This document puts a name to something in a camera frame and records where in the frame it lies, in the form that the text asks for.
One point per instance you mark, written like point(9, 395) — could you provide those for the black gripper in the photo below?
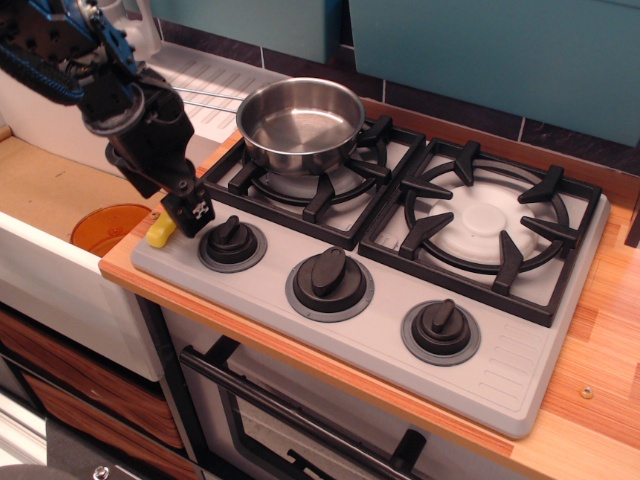
point(150, 152)

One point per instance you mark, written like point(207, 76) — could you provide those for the yellow toy fry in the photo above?
point(160, 231)

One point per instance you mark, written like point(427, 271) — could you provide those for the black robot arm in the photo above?
point(71, 54)

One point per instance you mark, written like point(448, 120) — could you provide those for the black left stove knob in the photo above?
point(233, 246)

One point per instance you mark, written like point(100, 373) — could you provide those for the black stove knob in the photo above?
point(233, 246)
point(329, 287)
point(441, 333)

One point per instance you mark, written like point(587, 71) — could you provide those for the black middle stove knob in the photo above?
point(329, 287)

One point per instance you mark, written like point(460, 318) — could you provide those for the grey toy stove top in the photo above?
point(501, 386)

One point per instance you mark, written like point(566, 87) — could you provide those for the black right stove knob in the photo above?
point(441, 333)

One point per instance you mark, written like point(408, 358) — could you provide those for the orange translucent plate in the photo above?
point(102, 229)

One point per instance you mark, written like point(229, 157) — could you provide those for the white toy sink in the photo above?
point(54, 173)

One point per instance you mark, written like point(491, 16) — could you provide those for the grey toy faucet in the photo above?
point(141, 33)

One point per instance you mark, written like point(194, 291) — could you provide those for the black left burner grate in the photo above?
point(335, 207)

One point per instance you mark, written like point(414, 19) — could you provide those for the black burner grate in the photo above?
point(335, 207)
point(513, 237)

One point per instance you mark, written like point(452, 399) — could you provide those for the upper wooden drawer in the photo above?
point(127, 394)

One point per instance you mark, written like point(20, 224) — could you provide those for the wooden drawer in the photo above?
point(127, 394)
point(137, 450)

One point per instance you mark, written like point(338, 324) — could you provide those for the lower wooden drawer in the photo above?
point(137, 450)

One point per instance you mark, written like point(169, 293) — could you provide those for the black right burner grate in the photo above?
point(513, 237)

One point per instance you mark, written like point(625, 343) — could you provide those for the steel pan with wire handle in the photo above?
point(297, 126)

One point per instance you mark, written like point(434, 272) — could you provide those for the oven door with black handle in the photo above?
point(213, 366)

